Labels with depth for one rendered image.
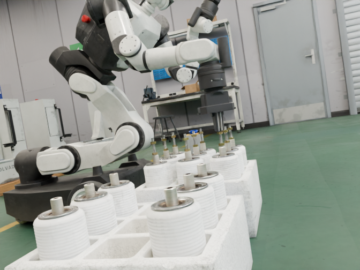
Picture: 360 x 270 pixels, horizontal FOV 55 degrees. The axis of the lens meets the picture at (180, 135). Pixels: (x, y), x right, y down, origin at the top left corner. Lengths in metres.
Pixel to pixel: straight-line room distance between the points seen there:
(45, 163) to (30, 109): 2.19
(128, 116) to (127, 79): 5.37
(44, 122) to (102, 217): 3.07
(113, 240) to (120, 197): 0.17
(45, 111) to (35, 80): 4.30
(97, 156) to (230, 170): 0.74
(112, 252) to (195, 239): 0.22
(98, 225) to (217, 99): 0.55
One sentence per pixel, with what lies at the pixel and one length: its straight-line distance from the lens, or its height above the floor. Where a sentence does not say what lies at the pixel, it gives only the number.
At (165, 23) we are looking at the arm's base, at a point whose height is 0.87.
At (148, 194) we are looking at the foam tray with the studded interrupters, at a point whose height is 0.16.
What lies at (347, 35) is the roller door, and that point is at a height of 1.26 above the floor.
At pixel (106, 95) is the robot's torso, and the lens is 1.57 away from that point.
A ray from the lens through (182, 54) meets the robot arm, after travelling 1.11.
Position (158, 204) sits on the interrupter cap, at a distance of 0.61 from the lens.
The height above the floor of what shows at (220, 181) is 0.24.
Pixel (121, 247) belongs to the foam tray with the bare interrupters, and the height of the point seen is 0.16.
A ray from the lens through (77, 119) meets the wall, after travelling 7.47.
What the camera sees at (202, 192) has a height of 0.25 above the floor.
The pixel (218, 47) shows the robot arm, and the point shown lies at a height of 0.60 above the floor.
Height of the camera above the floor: 0.40
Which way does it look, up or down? 3 degrees down
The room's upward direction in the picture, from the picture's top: 9 degrees counter-clockwise
